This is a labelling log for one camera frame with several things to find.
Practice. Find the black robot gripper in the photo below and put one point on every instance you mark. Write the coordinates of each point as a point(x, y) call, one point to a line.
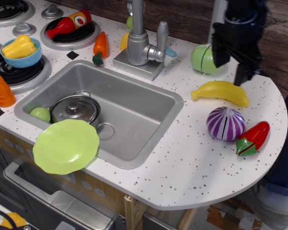
point(238, 37)

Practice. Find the yellow toy banana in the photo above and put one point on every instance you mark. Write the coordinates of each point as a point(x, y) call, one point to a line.
point(222, 90)

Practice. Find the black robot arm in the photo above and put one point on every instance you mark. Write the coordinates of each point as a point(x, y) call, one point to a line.
point(242, 6)

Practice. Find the light green plastic plate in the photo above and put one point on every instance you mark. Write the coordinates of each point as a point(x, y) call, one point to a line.
point(66, 146)

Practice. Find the green toy cabbage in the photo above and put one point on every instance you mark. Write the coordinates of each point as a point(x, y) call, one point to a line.
point(202, 59)

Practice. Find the grey vertical pole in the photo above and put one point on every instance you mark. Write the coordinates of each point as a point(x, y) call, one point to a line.
point(219, 9)

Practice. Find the purple striped toy onion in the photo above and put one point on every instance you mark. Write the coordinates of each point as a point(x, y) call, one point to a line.
point(225, 123)

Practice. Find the red toy chili pepper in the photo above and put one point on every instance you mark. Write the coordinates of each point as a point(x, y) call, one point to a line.
point(250, 142)

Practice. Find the silver toy faucet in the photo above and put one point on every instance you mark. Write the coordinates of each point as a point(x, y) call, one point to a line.
point(140, 57)

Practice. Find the small green toy behind faucet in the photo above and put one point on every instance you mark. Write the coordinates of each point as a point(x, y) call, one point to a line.
point(129, 22)

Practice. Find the yellow toy corn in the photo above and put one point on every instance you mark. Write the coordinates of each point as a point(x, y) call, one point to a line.
point(124, 41)

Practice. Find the silver toy sink basin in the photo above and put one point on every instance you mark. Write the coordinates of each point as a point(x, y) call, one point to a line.
point(134, 115)

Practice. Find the orange toy carrot with leaves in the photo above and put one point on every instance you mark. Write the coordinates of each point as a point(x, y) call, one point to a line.
point(100, 49)

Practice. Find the black coil stove burner right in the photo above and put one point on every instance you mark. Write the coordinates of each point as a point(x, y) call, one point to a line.
point(78, 39)

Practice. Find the black coil stove burner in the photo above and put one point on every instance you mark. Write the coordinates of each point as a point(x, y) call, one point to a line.
point(78, 39)
point(22, 80)
point(13, 12)

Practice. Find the white sock and shoe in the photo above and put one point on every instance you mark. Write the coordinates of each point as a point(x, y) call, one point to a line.
point(270, 207)

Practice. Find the red toy ketchup bottle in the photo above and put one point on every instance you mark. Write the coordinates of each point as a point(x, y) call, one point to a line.
point(71, 23)

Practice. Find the small steel pot with lid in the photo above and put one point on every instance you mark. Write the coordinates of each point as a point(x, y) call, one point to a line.
point(80, 106)

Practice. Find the green toy fruit in sink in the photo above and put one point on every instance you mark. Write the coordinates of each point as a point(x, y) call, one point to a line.
point(41, 113)

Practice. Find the blue plastic bowl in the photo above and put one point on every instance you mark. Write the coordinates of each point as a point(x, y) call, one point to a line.
point(26, 61)

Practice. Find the yellow toy bell pepper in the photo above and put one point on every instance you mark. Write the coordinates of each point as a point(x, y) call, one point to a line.
point(21, 47)

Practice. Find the black coil stove burner front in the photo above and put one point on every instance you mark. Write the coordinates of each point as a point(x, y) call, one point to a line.
point(22, 80)

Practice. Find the orange toy carrot piece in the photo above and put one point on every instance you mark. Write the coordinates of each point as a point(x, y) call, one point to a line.
point(7, 97)

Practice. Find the black coil stove burner back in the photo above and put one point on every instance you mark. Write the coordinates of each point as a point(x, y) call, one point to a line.
point(13, 12)

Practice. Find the silver oven door handle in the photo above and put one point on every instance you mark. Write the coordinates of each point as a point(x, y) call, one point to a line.
point(54, 208)

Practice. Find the yellow object with black cable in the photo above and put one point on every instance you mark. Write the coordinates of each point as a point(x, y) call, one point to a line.
point(12, 221)

